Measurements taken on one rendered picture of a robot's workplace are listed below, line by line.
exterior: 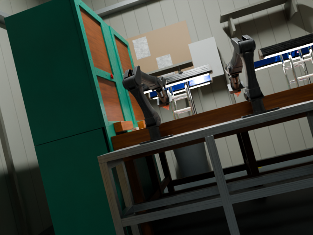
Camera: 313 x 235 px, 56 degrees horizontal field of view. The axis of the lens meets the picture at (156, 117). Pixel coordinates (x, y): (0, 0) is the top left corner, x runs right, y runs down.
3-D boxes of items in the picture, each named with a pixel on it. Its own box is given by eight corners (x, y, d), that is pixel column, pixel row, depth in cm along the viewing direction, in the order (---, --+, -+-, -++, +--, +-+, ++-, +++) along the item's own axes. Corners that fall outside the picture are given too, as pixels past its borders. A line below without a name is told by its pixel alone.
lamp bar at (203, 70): (213, 72, 218) (210, 62, 218) (133, 94, 229) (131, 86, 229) (213, 73, 225) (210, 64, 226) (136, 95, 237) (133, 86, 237)
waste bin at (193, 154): (213, 171, 410) (202, 132, 413) (214, 177, 366) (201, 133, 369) (182, 178, 417) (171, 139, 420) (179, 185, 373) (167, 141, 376)
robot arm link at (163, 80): (159, 85, 203) (149, 73, 196) (169, 81, 199) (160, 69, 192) (156, 97, 196) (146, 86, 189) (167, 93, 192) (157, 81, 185)
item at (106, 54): (105, 126, 198) (72, -9, 203) (33, 146, 209) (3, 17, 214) (149, 123, 332) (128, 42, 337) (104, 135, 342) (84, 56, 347)
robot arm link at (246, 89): (246, 99, 170) (236, 42, 163) (257, 96, 171) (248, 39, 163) (250, 101, 164) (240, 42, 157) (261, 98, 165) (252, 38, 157)
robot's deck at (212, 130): (334, 104, 139) (331, 96, 140) (98, 163, 159) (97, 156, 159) (285, 110, 228) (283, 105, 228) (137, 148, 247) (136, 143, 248)
